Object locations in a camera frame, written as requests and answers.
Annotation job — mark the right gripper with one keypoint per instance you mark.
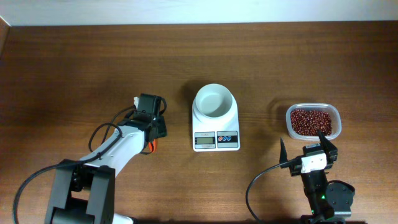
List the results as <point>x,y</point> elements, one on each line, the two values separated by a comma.
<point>296,165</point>

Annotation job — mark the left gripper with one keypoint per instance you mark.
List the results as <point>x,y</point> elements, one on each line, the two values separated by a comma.
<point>160,130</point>

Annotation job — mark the orange measuring scoop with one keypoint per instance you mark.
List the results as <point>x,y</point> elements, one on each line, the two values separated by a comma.
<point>152,146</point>

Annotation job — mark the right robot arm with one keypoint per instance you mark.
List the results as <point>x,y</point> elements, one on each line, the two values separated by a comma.
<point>330,201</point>

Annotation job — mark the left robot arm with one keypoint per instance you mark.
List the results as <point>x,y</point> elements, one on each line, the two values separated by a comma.
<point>83,191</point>

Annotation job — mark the white bowl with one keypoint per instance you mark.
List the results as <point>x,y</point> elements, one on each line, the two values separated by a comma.
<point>214,103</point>

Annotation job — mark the white digital kitchen scale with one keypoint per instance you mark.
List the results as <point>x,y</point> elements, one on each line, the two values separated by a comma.
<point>217,136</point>

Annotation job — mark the red beans in container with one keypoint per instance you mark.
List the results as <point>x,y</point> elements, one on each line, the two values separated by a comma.
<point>307,122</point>

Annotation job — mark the clear plastic container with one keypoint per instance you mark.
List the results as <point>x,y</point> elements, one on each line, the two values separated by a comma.
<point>331,110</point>

